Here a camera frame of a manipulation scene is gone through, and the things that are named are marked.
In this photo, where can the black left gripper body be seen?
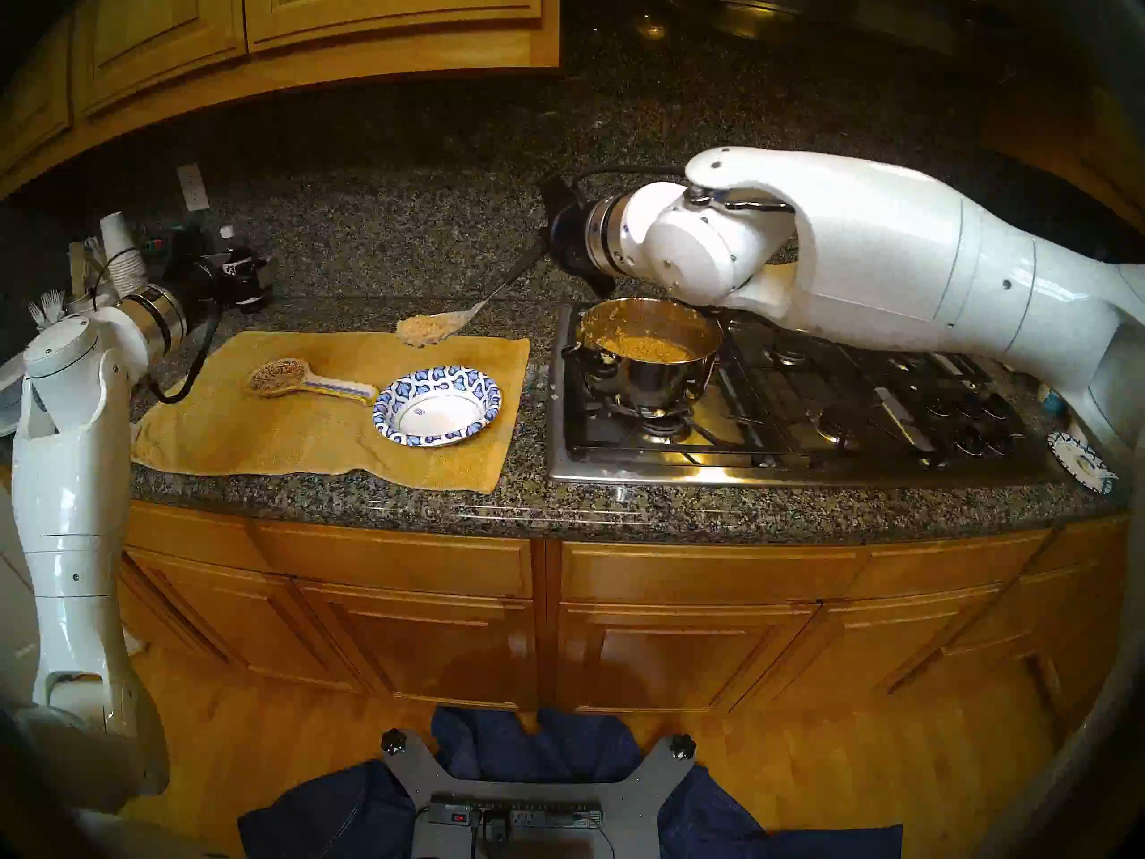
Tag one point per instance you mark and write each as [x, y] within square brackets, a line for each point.
[213, 283]

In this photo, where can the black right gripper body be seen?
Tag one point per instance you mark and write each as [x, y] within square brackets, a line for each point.
[577, 240]

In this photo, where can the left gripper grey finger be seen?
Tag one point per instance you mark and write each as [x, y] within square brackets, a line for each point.
[258, 293]

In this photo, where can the scooped oatmeal heap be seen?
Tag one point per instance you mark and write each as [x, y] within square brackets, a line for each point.
[425, 331]

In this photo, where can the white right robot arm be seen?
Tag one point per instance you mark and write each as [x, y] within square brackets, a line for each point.
[894, 249]

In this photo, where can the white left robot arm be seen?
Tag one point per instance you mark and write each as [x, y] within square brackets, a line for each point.
[72, 508]

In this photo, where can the patterned ceramic spoon rest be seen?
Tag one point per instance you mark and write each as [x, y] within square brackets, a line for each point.
[279, 376]

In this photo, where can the cooked oatmeal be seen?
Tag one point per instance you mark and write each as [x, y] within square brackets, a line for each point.
[648, 349]

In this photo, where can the blue patterned paper bowl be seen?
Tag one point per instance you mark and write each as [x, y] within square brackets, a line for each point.
[436, 410]

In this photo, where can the grey ceramic bowl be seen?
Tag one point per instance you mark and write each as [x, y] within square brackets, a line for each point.
[7, 392]

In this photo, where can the white plastic spoon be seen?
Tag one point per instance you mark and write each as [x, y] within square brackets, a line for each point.
[1102, 479]

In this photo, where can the soy sauce bottle white cap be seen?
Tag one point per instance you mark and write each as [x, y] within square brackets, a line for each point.
[227, 233]

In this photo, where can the stack of white paper cups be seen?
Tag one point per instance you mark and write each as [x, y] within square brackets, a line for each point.
[121, 249]

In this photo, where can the thin wooden sticks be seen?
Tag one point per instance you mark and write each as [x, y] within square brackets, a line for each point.
[97, 256]

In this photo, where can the flat wooden utensil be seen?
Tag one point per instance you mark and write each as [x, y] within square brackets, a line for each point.
[79, 271]

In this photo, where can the stainless steel pot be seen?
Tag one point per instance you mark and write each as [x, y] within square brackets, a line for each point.
[644, 383]

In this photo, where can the yellow cloth mat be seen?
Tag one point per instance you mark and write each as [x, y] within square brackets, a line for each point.
[313, 446]

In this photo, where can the steel gas cooktop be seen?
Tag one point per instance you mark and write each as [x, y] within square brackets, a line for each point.
[805, 419]

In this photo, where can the steel range hood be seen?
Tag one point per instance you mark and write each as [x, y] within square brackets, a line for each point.
[805, 7]

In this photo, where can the wooden base cabinet row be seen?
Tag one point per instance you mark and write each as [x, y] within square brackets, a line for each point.
[429, 651]

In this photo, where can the black stove knob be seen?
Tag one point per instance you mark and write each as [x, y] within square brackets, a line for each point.
[995, 410]
[968, 403]
[941, 410]
[972, 446]

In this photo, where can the black round base knob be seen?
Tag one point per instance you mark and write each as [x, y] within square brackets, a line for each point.
[682, 746]
[394, 741]

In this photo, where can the dark blue cloth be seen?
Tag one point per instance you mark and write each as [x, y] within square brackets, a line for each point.
[537, 741]

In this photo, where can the blue printed paper cup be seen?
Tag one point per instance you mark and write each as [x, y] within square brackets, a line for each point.
[1052, 401]

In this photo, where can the small blue patterned saucer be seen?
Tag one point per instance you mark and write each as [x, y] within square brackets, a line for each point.
[1078, 459]

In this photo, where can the grey power strip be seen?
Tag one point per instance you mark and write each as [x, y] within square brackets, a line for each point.
[519, 814]

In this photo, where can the white wall outlet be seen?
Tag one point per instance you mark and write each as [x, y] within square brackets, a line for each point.
[193, 188]

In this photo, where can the narrow wooden wall cabinet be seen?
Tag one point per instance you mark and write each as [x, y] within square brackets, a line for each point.
[1091, 132]

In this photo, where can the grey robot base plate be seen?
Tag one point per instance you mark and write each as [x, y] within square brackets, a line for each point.
[644, 803]

